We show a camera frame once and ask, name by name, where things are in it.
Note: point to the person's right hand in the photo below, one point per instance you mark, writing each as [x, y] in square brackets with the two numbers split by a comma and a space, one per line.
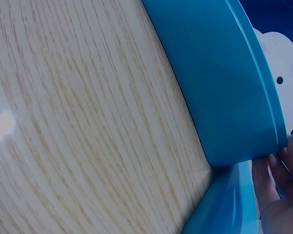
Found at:
[285, 214]

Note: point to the person's right fingers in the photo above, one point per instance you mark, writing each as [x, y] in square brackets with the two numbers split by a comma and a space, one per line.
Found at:
[261, 175]

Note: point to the blue plastic container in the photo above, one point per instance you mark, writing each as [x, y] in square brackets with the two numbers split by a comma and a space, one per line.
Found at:
[224, 85]

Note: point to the light blue glossy container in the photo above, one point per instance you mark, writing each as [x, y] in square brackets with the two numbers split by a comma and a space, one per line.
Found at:
[219, 202]

